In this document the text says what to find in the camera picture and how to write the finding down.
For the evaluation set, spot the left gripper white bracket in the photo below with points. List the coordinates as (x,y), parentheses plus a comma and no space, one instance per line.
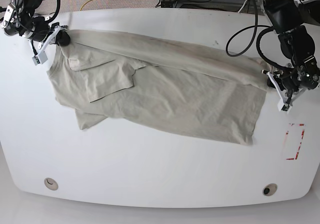
(287,97)

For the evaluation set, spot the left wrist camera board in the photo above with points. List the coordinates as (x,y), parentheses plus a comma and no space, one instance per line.
(286,108)

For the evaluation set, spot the left table grommet hole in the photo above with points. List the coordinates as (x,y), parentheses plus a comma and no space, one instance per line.
(51,184)

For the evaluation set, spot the beige T-shirt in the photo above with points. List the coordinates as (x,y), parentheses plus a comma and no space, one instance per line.
(176,87)

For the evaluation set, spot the table grommet hole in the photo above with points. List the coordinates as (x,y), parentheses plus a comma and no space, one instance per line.
(51,184)
(269,189)

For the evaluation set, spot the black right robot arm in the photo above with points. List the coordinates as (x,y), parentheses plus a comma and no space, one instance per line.
(20,19)

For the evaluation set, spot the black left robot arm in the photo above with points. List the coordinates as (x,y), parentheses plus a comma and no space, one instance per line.
(302,73)

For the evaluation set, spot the red tape rectangle marking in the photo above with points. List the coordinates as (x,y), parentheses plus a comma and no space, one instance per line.
(293,141)

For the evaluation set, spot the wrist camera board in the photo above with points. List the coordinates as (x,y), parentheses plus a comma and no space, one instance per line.
(36,60)
(286,108)

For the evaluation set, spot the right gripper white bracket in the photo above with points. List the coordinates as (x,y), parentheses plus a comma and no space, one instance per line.
(57,34)

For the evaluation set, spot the right table grommet hole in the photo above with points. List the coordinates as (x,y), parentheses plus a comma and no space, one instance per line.
(269,189)

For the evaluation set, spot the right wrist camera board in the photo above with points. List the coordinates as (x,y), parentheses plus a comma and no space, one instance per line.
(36,60)

